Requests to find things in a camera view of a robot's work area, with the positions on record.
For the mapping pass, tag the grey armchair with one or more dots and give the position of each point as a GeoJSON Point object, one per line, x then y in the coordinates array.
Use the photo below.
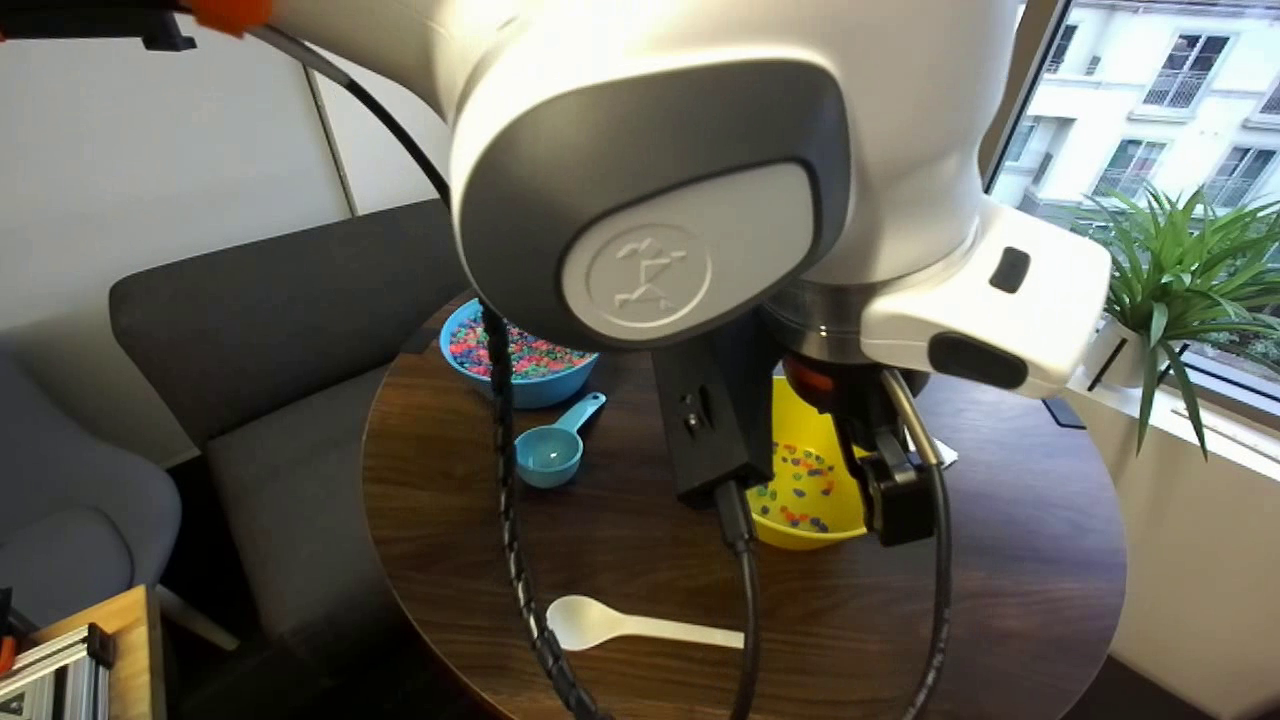
{"type": "Point", "coordinates": [83, 492]}

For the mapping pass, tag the dark grey sofa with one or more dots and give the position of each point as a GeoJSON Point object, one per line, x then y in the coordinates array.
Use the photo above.
{"type": "Point", "coordinates": [283, 323]}

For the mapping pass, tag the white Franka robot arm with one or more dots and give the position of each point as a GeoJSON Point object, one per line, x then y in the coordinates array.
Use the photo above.
{"type": "Point", "coordinates": [664, 81]}

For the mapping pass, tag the small colourful cereal portion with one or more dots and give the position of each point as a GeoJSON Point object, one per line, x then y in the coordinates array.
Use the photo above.
{"type": "Point", "coordinates": [796, 492]}

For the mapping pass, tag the black overhead mount bar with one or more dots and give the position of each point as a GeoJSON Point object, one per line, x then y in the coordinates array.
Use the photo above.
{"type": "Point", "coordinates": [95, 25]}

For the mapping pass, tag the yellow plastic bowl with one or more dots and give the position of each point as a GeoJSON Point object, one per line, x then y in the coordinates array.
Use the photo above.
{"type": "Point", "coordinates": [801, 435]}

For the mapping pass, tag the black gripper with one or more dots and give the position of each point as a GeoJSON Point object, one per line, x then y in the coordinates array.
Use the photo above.
{"type": "Point", "coordinates": [853, 405]}

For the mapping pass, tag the large colourful cereal pile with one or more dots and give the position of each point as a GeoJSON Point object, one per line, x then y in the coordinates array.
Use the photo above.
{"type": "Point", "coordinates": [535, 357]}

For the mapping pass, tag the green potted plant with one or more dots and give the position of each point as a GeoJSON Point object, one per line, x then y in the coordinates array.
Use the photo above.
{"type": "Point", "coordinates": [1184, 266]}

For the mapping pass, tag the grey window frame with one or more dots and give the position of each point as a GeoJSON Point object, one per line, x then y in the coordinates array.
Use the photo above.
{"type": "Point", "coordinates": [1023, 107]}

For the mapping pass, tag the blue measuring scoop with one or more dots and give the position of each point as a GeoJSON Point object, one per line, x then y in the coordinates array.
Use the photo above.
{"type": "Point", "coordinates": [547, 461]}

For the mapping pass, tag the white plastic spoon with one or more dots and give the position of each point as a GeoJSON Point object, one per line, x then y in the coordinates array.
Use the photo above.
{"type": "Point", "coordinates": [586, 621]}

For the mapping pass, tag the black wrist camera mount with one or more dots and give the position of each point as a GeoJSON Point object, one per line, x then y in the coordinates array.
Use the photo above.
{"type": "Point", "coordinates": [712, 401]}

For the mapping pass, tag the black table edge clip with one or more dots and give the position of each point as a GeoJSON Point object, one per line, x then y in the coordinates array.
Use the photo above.
{"type": "Point", "coordinates": [1061, 410]}

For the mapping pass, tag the wooden cart top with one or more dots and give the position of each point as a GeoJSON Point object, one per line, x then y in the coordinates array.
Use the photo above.
{"type": "Point", "coordinates": [134, 654]}

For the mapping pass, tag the blue plastic bowl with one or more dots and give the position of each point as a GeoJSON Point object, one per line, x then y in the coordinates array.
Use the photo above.
{"type": "Point", "coordinates": [547, 395]}

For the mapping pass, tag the aluminium frame stand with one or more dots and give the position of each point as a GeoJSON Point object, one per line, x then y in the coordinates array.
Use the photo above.
{"type": "Point", "coordinates": [52, 680]}

